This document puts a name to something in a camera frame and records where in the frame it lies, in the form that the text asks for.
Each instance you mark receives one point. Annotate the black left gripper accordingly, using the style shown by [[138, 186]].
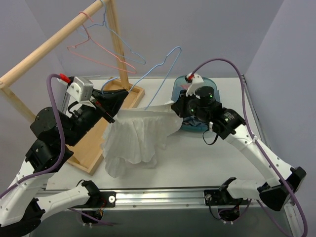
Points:
[[102, 109]]

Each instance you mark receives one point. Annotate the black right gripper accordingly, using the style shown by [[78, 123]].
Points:
[[178, 106]]

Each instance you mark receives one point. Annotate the blue denim skirt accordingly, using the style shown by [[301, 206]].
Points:
[[190, 121]]

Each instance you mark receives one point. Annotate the pink ruffled skirt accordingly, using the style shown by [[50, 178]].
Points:
[[185, 86]]

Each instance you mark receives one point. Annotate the white ruffled skirt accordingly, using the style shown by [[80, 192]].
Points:
[[136, 136]]

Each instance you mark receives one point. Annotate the blue wire hanger front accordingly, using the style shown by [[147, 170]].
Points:
[[105, 24]]

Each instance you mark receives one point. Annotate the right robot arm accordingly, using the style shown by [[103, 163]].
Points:
[[280, 178]]

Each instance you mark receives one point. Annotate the teal plastic tray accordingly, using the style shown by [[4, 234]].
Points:
[[175, 94]]

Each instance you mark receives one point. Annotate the wooden clothes rack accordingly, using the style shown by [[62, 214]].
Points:
[[87, 154]]

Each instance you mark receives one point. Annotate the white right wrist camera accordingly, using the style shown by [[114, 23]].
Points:
[[196, 82]]

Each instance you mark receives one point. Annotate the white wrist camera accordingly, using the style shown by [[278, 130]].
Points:
[[81, 90], [196, 82]]

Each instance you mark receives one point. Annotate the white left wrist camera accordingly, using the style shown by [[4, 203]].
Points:
[[81, 90]]

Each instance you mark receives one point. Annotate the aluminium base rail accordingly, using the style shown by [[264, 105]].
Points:
[[158, 199]]

